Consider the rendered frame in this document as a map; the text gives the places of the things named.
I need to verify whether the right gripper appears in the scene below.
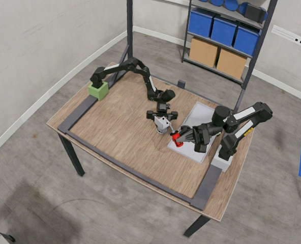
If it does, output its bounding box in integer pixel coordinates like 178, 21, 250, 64
146, 103, 178, 121

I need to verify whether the grey cylinder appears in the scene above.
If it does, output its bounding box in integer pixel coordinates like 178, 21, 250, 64
157, 127, 167, 134

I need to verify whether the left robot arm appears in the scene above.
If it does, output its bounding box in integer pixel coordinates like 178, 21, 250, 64
194, 102, 273, 161

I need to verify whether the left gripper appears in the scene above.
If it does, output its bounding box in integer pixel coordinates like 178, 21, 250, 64
176, 123, 213, 146

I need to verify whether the red screwdriver handle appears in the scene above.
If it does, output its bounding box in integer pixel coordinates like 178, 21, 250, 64
170, 125, 184, 147

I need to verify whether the white bracket with holes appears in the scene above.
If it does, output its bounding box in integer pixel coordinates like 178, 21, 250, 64
154, 116, 170, 130

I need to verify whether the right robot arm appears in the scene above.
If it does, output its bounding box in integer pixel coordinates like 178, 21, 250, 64
90, 57, 175, 112

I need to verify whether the white shallow tray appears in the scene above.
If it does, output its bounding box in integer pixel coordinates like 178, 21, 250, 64
167, 101, 216, 164

